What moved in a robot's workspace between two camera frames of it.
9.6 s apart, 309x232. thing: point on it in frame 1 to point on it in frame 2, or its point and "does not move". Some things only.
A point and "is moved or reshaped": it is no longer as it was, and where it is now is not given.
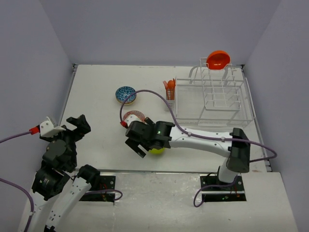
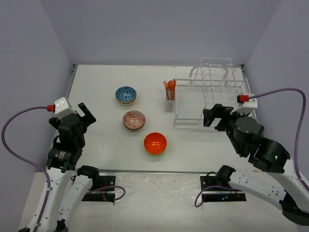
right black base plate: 234,193 does not move
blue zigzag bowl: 122,93 does not move
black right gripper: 134,144 to 217,110
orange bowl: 217,60 is moved or reshaped
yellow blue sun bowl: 121,96 does not move
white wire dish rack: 212,97 does not move
